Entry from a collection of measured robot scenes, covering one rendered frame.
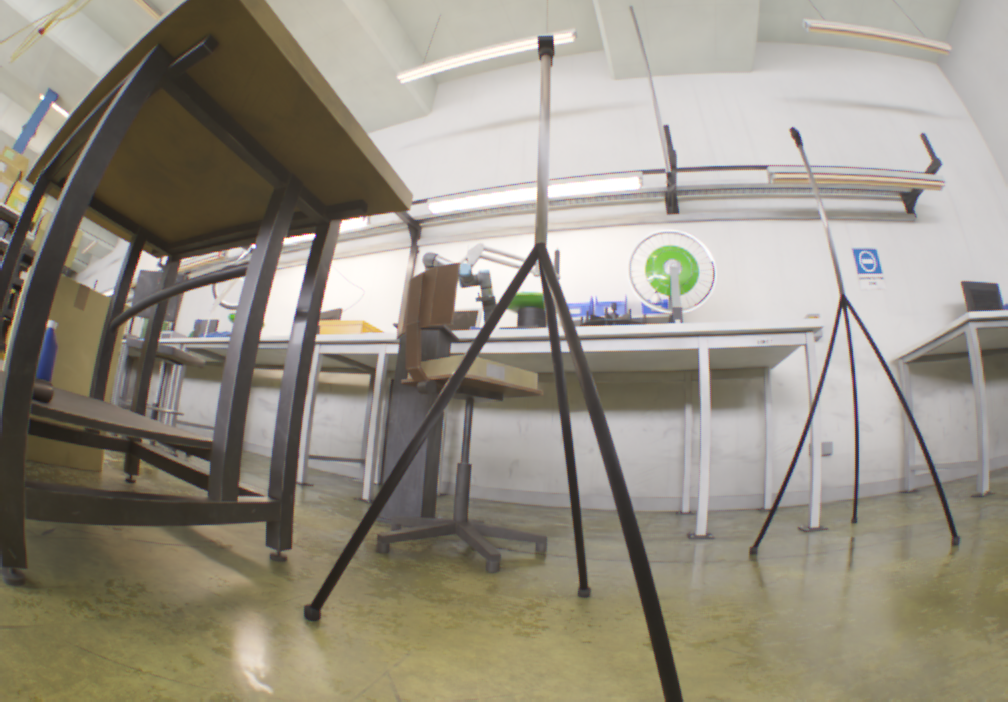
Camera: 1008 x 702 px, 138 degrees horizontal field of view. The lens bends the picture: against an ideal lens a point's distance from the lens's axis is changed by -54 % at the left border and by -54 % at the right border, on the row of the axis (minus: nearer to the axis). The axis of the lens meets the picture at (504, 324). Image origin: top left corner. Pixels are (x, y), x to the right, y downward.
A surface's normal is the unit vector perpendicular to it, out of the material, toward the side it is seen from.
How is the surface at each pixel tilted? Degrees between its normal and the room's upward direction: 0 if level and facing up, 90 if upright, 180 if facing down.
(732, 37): 180
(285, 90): 180
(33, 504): 90
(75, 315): 90
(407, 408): 90
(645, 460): 90
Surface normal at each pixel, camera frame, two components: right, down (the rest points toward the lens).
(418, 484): -0.18, -0.31
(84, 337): 0.97, 0.00
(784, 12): -0.07, 0.95
